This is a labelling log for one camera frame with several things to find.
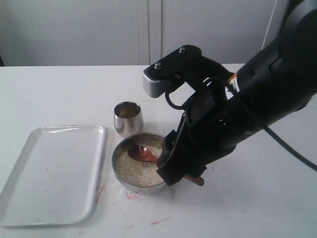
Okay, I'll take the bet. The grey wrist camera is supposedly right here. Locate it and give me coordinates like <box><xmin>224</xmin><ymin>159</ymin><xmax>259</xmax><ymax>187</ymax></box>
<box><xmin>142</xmin><ymin>45</ymin><xmax>202</xmax><ymax>98</ymax></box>

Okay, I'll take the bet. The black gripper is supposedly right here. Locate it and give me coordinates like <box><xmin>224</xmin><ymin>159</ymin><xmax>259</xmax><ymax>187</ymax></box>
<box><xmin>157</xmin><ymin>81</ymin><xmax>263</xmax><ymax>186</ymax></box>

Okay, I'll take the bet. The small steel cup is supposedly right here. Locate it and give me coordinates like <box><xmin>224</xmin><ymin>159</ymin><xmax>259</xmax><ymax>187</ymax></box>
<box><xmin>113</xmin><ymin>101</ymin><xmax>144</xmax><ymax>137</ymax></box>

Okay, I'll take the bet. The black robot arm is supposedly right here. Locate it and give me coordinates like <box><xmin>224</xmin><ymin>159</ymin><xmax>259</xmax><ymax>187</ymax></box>
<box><xmin>149</xmin><ymin>0</ymin><xmax>317</xmax><ymax>186</ymax></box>

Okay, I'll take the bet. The steel bowl of rice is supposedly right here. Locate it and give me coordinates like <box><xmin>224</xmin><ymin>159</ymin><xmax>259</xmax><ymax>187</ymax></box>
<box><xmin>111</xmin><ymin>133</ymin><xmax>175</xmax><ymax>199</ymax></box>

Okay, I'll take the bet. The white rectangular tray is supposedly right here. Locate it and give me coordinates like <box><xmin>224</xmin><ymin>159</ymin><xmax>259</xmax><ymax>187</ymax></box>
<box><xmin>0</xmin><ymin>124</ymin><xmax>108</xmax><ymax>227</ymax></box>

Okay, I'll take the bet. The black camera cable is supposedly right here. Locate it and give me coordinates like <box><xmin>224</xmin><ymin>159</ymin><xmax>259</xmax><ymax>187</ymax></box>
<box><xmin>164</xmin><ymin>76</ymin><xmax>317</xmax><ymax>172</ymax></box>

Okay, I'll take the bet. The white cabinet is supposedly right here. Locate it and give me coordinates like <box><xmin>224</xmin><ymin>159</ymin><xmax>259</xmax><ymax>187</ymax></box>
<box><xmin>0</xmin><ymin>0</ymin><xmax>289</xmax><ymax>66</ymax></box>

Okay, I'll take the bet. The brown wooden spoon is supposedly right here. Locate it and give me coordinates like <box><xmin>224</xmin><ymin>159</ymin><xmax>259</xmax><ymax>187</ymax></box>
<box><xmin>127</xmin><ymin>144</ymin><xmax>205</xmax><ymax>186</ymax></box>

